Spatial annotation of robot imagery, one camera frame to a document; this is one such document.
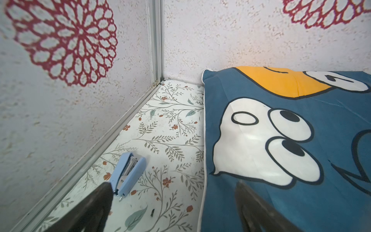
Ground blue cartoon pillow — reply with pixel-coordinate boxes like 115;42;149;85
198;66;371;232

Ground light blue stapler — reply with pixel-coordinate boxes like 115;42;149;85
110;152;147;200

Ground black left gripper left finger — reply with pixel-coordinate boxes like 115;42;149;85
46;182;113;232

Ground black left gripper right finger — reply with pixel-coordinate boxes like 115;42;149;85
234;181;301;232

